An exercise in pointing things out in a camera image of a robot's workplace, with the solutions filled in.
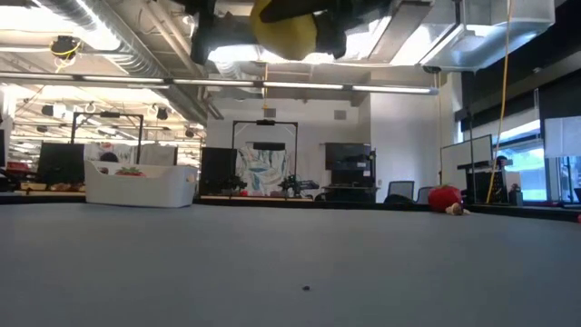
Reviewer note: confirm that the black cabinet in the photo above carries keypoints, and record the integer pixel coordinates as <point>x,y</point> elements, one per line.
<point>479,186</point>

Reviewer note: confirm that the small black robot arm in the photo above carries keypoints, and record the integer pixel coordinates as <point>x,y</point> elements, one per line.
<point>297,184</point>
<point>233,184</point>

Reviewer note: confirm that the person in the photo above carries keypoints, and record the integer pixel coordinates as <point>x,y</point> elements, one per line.
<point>109,157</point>
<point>501,161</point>

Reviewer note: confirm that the black aluminium table frame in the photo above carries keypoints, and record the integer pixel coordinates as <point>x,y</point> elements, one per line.
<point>272,202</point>

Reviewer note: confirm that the yellow toy lemon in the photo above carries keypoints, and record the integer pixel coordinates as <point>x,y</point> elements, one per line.
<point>283,38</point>

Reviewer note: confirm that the white board partition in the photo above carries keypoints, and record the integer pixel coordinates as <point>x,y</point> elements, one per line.
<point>458,163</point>

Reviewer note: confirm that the tan toy mushroom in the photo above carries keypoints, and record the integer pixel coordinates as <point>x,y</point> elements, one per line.
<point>456,210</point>

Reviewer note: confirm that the black metal frame rig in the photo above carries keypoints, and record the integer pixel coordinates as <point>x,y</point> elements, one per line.
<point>106,114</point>
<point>265,122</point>

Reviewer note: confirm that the red plush tomato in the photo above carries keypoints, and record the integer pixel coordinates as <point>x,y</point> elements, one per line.
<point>445,197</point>

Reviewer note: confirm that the white plastic basket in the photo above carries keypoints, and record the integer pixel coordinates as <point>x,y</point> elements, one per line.
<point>145,191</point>

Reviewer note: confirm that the long ceiling light strip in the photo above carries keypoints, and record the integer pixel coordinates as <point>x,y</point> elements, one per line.
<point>122,79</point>

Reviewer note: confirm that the grey office chair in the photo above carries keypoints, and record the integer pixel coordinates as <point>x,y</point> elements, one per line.
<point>401,188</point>
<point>424,194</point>

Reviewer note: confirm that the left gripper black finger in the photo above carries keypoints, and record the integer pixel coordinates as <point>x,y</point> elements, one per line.
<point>213,34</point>
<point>331,36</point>

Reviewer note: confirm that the white blue printed cloth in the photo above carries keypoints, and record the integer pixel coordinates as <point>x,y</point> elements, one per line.
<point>263,165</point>

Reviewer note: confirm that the black upright panel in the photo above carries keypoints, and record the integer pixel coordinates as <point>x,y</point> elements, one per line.
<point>218,170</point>

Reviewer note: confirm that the silver ventilation duct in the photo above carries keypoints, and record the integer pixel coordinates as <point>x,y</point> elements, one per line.
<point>127,50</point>

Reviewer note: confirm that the small red strawberry toy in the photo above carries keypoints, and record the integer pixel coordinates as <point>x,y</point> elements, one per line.
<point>129,172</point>

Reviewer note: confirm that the black ceiling device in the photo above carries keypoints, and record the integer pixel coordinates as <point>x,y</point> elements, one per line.
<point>63,45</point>

